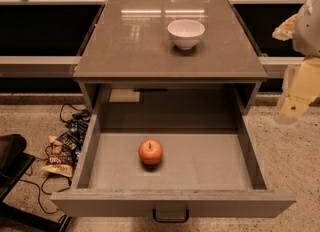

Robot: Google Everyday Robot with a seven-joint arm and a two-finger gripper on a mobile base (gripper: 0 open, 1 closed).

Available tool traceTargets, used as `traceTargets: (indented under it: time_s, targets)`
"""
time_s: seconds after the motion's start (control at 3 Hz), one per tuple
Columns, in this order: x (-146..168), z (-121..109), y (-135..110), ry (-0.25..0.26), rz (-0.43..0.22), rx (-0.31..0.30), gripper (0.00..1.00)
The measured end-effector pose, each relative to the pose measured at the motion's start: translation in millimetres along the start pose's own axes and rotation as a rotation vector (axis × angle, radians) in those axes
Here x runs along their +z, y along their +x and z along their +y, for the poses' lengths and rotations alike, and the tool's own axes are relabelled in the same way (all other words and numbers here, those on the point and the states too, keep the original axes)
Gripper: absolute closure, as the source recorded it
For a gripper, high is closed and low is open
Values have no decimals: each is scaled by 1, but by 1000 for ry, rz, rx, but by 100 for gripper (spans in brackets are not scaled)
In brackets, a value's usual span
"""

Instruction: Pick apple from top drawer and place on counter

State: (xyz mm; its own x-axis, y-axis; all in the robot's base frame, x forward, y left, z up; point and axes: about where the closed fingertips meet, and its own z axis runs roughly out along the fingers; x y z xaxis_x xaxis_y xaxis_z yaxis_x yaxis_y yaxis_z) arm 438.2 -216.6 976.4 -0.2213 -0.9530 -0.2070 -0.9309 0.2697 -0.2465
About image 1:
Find black equipment base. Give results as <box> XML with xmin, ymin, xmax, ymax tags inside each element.
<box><xmin>0</xmin><ymin>134</ymin><xmax>71</xmax><ymax>232</ymax></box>

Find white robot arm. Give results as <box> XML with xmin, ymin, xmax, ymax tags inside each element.
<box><xmin>272</xmin><ymin>0</ymin><xmax>320</xmax><ymax>124</ymax></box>

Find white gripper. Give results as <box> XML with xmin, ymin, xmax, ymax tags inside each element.
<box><xmin>272</xmin><ymin>14</ymin><xmax>320</xmax><ymax>125</ymax></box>

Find black cable on floor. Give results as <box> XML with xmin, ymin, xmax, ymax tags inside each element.
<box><xmin>18</xmin><ymin>103</ymin><xmax>92</xmax><ymax>216</ymax></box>

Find white bowl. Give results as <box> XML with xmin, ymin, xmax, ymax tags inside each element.
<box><xmin>167</xmin><ymin>19</ymin><xmax>205</xmax><ymax>50</ymax></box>

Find red apple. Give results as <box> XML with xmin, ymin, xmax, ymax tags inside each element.
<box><xmin>138</xmin><ymin>139</ymin><xmax>163</xmax><ymax>165</ymax></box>

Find dark blue snack bag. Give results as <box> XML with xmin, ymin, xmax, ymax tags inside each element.
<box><xmin>57</xmin><ymin>119</ymin><xmax>88</xmax><ymax>159</ymax></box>

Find grey cabinet with counter top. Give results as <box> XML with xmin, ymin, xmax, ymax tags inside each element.
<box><xmin>73</xmin><ymin>0</ymin><xmax>268</xmax><ymax>108</ymax></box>

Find yellow snack bag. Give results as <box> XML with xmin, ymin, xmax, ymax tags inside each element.
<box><xmin>42</xmin><ymin>136</ymin><xmax>73</xmax><ymax>178</ymax></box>

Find beige label inside cabinet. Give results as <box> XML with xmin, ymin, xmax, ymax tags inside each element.
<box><xmin>109</xmin><ymin>89</ymin><xmax>140</xmax><ymax>103</ymax></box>

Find black drawer handle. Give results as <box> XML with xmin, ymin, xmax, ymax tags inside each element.
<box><xmin>152</xmin><ymin>208</ymin><xmax>189</xmax><ymax>223</ymax></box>

